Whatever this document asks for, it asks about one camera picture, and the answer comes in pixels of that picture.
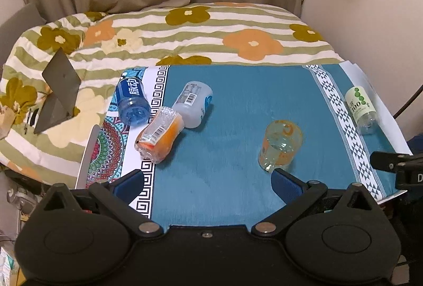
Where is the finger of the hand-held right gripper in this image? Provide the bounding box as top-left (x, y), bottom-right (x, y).
top-left (370, 150), bottom-right (413, 173)

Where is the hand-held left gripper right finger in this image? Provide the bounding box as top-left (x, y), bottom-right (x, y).
top-left (251, 168), bottom-right (381, 236)

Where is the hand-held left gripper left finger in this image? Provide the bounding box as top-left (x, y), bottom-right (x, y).
top-left (37, 169), bottom-right (164, 238)

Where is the clear glass cup orange print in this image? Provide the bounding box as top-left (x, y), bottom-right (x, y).
top-left (258, 120), bottom-right (304, 173)

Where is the silver metal strip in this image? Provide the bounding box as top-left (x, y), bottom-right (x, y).
top-left (75, 125), bottom-right (100, 189)

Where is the orange drink plastic bottle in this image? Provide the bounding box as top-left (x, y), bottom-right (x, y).
top-left (135, 106), bottom-right (185, 164)

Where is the green dotted label bottle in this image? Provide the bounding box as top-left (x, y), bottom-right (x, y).
top-left (344, 86), bottom-right (379, 136)

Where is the blue label plastic bottle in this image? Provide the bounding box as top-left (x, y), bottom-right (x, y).
top-left (117, 72), bottom-right (151, 125)

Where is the white plastic bottle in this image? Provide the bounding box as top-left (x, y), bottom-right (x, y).
top-left (172, 81), bottom-right (214, 130)

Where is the teal patterned cloth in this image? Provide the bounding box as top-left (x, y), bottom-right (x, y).
top-left (86, 64), bottom-right (413, 229)

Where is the brown paper tag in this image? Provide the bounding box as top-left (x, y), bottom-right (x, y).
top-left (0, 108), bottom-right (18, 140)

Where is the floral striped blanket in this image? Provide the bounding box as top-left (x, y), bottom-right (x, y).
top-left (0, 2), bottom-right (346, 185)

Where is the grey cushion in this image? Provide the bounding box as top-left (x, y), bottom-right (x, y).
top-left (0, 3), bottom-right (47, 75)

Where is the black cable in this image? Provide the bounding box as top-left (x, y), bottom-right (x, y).
top-left (393, 84), bottom-right (423, 119)

